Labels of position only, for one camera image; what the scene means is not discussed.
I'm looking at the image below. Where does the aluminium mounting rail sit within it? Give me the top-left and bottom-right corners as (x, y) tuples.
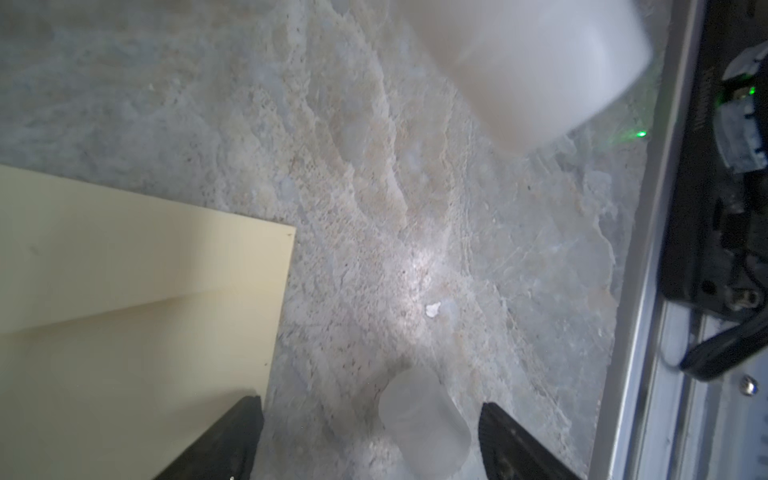
(589, 1), (767, 479)

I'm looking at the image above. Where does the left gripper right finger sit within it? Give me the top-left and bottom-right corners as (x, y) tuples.
(478, 402), (579, 480)

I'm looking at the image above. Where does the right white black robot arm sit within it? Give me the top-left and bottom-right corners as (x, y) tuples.
(397, 0), (652, 155)

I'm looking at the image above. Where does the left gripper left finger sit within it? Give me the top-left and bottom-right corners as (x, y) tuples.
(156, 396), (264, 480)

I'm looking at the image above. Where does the yellow manila envelope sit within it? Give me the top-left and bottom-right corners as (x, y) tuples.
(1, 166), (296, 479)

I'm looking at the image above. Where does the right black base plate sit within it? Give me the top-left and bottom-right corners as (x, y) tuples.
(656, 0), (768, 382)

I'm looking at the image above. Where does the white glue stick cap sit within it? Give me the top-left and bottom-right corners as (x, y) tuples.
(378, 366), (471, 479)

